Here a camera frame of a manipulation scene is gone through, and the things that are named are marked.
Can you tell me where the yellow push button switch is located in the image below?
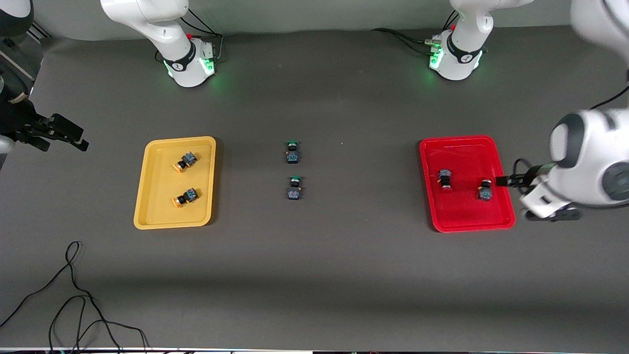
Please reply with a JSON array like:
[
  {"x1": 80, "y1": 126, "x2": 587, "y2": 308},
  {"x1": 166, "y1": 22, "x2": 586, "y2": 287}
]
[
  {"x1": 172, "y1": 151, "x2": 198, "y2": 174},
  {"x1": 172, "y1": 188, "x2": 199, "y2": 208}
]

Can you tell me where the red plastic tray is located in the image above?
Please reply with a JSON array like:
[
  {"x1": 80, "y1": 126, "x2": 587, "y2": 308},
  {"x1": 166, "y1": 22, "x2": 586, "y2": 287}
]
[{"x1": 419, "y1": 135, "x2": 516, "y2": 233}]

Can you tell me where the yellow plastic tray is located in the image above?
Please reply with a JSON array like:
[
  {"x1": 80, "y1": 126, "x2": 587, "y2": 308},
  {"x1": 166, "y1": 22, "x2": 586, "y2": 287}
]
[{"x1": 134, "y1": 136, "x2": 217, "y2": 230}]

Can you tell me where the dark grey table mat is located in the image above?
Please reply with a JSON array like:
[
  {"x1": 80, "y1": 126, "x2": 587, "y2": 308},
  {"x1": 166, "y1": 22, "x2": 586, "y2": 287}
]
[{"x1": 0, "y1": 17, "x2": 629, "y2": 351}]

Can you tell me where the aluminium frame rail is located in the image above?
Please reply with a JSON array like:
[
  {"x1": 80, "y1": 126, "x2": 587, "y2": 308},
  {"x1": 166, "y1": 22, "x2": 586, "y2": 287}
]
[{"x1": 0, "y1": 20, "x2": 51, "y2": 84}]

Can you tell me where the thin black loose cable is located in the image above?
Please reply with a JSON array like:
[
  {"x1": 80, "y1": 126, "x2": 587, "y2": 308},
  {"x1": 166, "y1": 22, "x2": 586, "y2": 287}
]
[
  {"x1": 48, "y1": 295, "x2": 149, "y2": 354},
  {"x1": 0, "y1": 241, "x2": 123, "y2": 354}
]

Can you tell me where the black right base cable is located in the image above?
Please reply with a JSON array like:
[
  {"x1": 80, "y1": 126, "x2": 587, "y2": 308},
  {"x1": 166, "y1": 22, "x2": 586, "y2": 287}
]
[{"x1": 179, "y1": 9, "x2": 226, "y2": 63}]

